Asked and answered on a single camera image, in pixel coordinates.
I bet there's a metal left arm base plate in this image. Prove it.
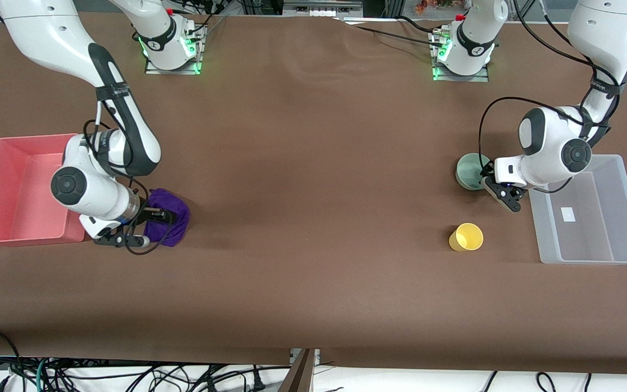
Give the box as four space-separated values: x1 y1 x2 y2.
431 30 491 82

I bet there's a pink plastic bin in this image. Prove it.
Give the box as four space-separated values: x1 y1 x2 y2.
0 134 87 246

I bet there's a white power strip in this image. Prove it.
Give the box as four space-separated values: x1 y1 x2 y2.
284 0 363 17

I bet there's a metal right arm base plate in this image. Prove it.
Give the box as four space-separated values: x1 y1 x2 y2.
145 24 206 75

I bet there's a black plug cable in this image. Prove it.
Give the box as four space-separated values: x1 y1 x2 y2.
248 367 268 392

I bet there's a wooden post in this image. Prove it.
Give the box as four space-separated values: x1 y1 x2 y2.
281 348 315 392

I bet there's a purple cloth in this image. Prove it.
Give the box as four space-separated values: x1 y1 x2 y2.
144 188 191 248

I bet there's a yellow cup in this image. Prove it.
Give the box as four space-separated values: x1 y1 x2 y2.
448 223 484 253

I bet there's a brown table cover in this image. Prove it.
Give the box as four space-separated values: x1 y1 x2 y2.
0 10 627 376

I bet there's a clear plastic bin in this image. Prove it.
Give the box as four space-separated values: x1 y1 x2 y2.
528 155 627 265

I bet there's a green ceramic bowl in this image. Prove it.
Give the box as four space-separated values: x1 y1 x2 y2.
456 153 496 191

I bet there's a black base cable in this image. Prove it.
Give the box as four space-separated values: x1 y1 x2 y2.
398 15 447 36
341 19 445 47
186 14 228 39

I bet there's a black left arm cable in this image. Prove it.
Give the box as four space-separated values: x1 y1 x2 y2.
478 0 627 194

